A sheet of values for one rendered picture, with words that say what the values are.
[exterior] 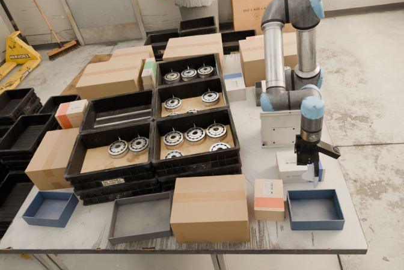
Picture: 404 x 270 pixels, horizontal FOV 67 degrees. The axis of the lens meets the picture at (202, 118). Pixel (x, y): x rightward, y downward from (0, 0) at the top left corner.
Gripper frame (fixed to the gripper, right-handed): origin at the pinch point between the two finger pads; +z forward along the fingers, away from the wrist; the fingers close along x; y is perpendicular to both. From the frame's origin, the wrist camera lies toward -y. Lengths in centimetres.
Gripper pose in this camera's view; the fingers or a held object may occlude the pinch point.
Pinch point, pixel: (312, 174)
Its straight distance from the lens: 133.8
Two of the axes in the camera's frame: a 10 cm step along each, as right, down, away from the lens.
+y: -9.8, 0.5, 1.7
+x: -1.1, 5.9, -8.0
